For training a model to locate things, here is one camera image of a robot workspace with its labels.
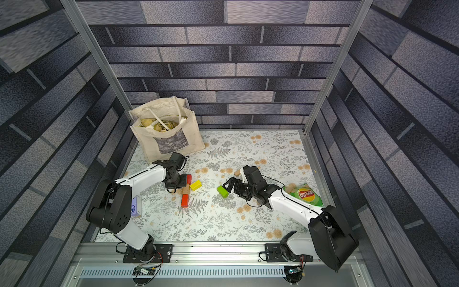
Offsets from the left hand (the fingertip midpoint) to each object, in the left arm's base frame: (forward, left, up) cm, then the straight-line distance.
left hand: (183, 183), depth 92 cm
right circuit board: (-37, -52, -5) cm, 64 cm away
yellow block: (-1, -7, -1) cm, 7 cm away
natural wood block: (-4, -2, 0) cm, 4 cm away
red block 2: (-10, -3, 0) cm, 10 cm away
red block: (+3, -2, 0) cm, 4 cm away
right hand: (-5, -24, +6) cm, 25 cm away
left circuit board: (-37, +11, -4) cm, 39 cm away
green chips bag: (-7, -60, +6) cm, 61 cm away
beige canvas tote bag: (+21, +9, +21) cm, 31 cm away
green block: (-4, -21, -1) cm, 21 cm away
